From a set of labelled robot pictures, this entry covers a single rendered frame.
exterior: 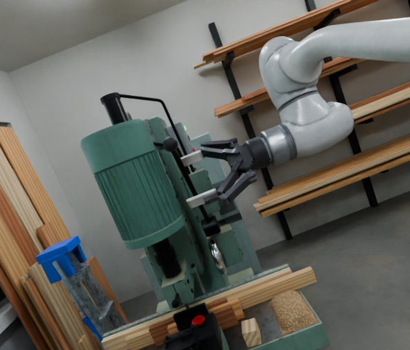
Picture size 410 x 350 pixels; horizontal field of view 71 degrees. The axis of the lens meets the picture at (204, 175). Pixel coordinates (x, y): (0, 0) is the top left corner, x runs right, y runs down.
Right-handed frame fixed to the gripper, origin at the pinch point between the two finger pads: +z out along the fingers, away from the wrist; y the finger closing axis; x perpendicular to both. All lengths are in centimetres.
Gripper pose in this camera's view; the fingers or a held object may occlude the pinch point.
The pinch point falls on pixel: (186, 181)
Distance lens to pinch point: 69.9
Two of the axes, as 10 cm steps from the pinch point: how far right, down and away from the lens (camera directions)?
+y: -2.6, -6.8, 6.8
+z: -9.3, 3.7, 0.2
